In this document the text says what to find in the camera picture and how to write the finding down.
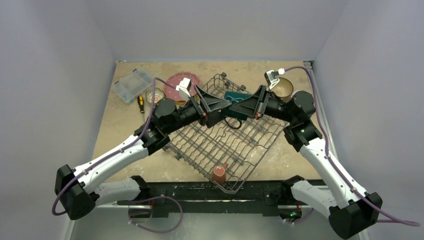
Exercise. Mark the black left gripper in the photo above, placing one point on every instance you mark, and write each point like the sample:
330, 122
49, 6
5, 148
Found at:
212, 104

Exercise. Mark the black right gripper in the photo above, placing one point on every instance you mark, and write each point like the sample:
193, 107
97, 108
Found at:
261, 103

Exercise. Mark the dark green mug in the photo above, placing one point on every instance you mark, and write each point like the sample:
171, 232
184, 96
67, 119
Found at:
234, 111

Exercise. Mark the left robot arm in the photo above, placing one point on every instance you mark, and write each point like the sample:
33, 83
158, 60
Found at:
80, 189

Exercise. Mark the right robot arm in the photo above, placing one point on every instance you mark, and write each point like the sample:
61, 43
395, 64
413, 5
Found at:
349, 207

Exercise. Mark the yellow plate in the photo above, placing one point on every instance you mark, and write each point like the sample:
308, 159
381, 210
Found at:
180, 101

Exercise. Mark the brown ceramic bowl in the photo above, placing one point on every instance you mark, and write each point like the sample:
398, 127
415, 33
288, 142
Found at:
283, 89

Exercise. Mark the pink dotted plate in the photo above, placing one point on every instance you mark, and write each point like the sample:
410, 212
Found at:
174, 82

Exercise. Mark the yellow black screwdriver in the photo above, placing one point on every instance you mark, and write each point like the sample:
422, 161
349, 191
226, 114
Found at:
140, 102

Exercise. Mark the clear plastic screw box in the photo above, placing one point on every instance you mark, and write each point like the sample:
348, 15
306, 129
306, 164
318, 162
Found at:
132, 85

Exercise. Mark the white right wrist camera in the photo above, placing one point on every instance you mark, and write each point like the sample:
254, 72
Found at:
272, 77

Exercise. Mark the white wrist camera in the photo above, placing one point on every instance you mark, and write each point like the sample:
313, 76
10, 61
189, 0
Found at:
272, 77
183, 88

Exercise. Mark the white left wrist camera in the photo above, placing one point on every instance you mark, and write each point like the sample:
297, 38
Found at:
183, 88

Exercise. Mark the grey wire dish rack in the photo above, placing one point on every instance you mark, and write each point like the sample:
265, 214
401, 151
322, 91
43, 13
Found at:
241, 146

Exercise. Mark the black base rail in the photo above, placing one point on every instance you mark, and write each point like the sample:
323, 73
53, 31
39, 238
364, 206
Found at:
269, 198

